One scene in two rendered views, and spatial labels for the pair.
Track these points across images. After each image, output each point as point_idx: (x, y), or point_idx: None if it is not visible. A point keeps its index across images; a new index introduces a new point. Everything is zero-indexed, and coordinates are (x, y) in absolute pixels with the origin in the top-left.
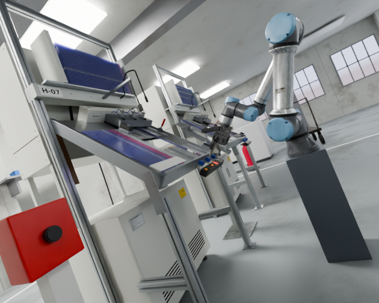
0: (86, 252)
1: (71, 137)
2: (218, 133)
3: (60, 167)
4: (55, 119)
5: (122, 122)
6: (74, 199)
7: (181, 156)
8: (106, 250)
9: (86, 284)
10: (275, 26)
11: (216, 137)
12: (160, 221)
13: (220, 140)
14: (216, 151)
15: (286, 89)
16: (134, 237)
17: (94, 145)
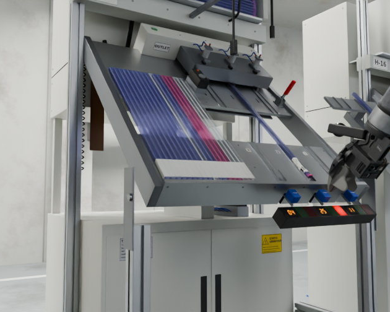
0: None
1: (93, 74)
2: (358, 145)
3: (70, 115)
4: (89, 39)
5: (197, 67)
6: (71, 170)
7: (260, 166)
8: (83, 269)
9: (60, 304)
10: None
11: (348, 154)
12: (186, 271)
13: (356, 163)
14: (342, 184)
15: None
16: (117, 271)
17: (108, 95)
